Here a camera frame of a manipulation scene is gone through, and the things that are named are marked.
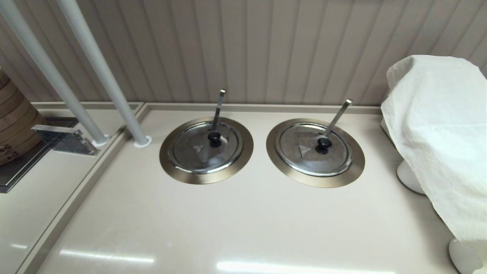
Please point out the white cloth cover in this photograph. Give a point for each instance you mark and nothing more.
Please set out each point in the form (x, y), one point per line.
(437, 133)

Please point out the steel hinged pot lid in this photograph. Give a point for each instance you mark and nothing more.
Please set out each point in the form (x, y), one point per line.
(198, 154)
(304, 160)

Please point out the white ceramic jar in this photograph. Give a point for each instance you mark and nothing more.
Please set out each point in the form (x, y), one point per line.
(464, 258)
(409, 179)

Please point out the white metal pole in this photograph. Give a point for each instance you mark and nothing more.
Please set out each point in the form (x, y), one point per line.
(102, 72)
(42, 62)

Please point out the black glass panel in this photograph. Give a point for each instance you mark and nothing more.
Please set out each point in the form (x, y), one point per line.
(19, 171)

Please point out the bamboo steamer stack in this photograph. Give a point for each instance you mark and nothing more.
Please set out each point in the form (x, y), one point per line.
(15, 121)

